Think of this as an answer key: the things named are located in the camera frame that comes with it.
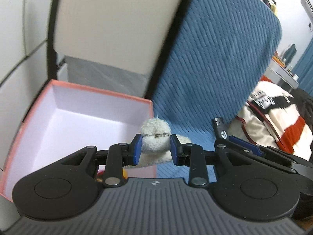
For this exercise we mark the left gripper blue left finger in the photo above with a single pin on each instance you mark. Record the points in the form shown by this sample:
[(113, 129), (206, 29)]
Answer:
[(132, 151)]

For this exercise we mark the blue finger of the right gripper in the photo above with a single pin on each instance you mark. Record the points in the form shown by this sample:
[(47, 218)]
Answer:
[(247, 146)]

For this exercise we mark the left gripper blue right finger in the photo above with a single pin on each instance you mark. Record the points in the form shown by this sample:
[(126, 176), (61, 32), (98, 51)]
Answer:
[(179, 152)]

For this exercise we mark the white fluffy hair claw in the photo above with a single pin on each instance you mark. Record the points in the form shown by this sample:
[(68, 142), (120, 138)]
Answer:
[(155, 143)]

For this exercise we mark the black cylindrical stick with print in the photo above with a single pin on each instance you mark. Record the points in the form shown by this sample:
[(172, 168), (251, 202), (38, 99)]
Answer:
[(220, 128)]

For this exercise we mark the red lion dance figurine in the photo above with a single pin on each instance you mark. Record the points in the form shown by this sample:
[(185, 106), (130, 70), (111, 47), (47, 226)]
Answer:
[(102, 175)]

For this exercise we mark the white black orange blanket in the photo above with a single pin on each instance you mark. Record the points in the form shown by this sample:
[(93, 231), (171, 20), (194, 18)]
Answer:
[(270, 117)]

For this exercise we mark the pink cardboard box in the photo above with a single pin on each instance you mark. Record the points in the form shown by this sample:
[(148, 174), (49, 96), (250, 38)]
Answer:
[(67, 117)]

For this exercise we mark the grey side table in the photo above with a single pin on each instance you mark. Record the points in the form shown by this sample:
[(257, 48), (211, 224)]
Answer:
[(277, 73)]

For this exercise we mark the blue textured sofa cover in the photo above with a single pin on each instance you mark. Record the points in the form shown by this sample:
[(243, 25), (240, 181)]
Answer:
[(214, 55)]

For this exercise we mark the beige chair with black frame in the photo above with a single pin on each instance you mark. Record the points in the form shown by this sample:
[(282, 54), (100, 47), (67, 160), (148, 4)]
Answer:
[(118, 45)]

